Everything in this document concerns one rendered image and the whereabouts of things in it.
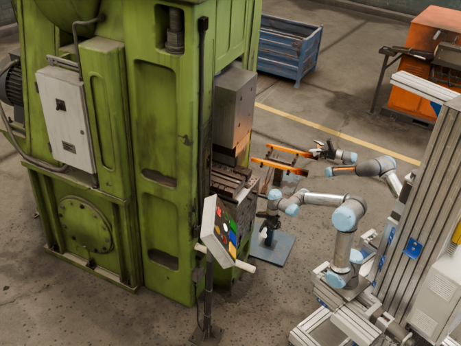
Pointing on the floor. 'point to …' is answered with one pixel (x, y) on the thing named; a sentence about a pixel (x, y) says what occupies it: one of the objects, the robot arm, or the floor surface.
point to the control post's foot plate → (198, 337)
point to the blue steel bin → (288, 47)
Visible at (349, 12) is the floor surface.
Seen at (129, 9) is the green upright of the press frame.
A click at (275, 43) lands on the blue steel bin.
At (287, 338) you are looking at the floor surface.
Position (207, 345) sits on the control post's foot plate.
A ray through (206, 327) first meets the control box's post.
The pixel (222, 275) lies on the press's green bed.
